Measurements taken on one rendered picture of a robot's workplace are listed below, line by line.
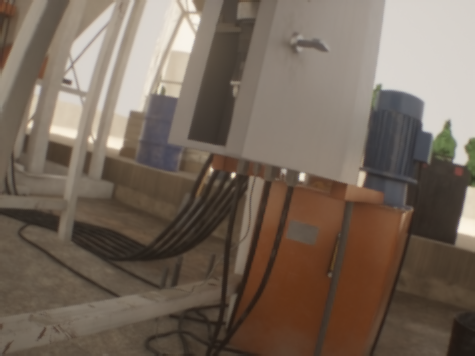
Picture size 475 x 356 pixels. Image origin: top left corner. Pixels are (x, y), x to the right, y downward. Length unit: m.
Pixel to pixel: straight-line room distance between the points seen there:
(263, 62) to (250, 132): 0.07
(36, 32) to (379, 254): 1.10
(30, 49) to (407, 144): 1.27
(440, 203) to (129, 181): 2.89
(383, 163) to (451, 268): 1.65
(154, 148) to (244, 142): 4.67
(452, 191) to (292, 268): 2.07
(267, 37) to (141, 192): 3.76
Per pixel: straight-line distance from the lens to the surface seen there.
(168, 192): 3.93
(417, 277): 3.08
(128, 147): 6.48
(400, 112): 1.56
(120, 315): 1.04
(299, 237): 1.38
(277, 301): 1.43
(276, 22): 0.47
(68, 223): 2.36
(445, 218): 3.26
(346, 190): 1.01
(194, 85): 1.00
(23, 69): 0.76
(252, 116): 0.44
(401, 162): 1.55
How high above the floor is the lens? 0.65
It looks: 2 degrees down
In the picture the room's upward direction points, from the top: 13 degrees clockwise
